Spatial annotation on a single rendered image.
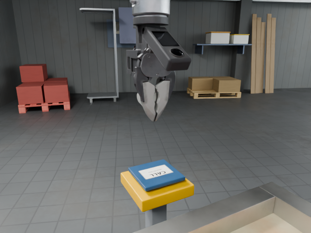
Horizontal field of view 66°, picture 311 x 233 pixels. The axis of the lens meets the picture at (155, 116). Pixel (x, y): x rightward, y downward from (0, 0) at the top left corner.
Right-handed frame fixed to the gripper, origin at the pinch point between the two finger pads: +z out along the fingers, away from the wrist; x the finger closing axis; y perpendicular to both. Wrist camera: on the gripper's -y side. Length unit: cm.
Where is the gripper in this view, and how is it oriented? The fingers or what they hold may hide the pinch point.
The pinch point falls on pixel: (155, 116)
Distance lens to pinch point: 52.1
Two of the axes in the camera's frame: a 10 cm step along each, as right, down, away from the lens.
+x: -8.9, 1.3, -4.4
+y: -4.6, -2.5, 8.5
